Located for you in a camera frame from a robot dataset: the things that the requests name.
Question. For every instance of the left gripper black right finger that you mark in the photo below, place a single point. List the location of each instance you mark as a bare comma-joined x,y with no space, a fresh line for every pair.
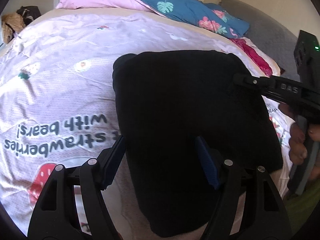
247,204

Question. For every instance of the black orange kids sweater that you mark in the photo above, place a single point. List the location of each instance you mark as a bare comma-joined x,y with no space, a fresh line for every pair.
182,116

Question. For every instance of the person's right hand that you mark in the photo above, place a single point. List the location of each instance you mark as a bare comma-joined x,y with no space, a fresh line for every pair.
298,152

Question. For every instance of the red floral pillow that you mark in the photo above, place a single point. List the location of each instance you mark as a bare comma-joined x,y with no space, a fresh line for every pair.
265,63

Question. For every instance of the grey upholstered headboard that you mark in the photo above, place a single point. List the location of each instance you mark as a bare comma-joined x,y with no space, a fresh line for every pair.
274,39

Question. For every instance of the pink strawberry print bedsheet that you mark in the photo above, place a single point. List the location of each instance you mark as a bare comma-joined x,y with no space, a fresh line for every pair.
64,170

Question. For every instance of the blue floral pink quilt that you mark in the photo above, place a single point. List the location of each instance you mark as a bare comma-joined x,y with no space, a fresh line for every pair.
211,17

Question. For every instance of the black bag on floor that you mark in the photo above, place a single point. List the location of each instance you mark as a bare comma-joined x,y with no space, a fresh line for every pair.
29,14

